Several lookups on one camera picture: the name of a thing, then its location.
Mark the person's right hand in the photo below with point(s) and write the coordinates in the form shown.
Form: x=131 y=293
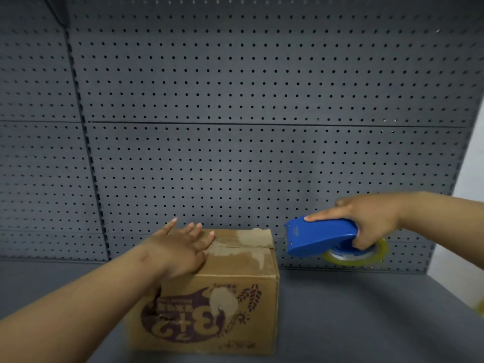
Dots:
x=372 y=217

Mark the person's left hand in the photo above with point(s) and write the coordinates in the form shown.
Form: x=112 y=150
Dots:
x=176 y=253

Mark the person's left middle finger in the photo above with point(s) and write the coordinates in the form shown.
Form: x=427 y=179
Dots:
x=197 y=231

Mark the person's left little finger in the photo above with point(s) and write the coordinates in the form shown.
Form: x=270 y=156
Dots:
x=171 y=225

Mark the person's left thumb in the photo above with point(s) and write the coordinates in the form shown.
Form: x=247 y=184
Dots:
x=201 y=260

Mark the person's right thumb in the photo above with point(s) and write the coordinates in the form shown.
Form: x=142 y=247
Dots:
x=365 y=238

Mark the blue tape dispenser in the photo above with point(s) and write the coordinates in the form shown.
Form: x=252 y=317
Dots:
x=314 y=238

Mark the person's right forearm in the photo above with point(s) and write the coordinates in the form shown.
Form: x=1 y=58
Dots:
x=442 y=226

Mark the person's left forearm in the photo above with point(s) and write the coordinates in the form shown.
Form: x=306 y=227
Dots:
x=75 y=309

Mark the clear packing tape roll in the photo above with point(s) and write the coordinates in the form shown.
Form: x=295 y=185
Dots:
x=374 y=257

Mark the printed brown cardboard box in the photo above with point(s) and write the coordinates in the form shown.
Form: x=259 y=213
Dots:
x=230 y=294

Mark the grey pegboard panel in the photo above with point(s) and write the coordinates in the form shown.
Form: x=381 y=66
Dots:
x=264 y=60
x=45 y=192
x=34 y=64
x=264 y=177

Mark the dark slotted shelf upright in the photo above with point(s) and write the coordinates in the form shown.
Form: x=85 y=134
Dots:
x=87 y=147

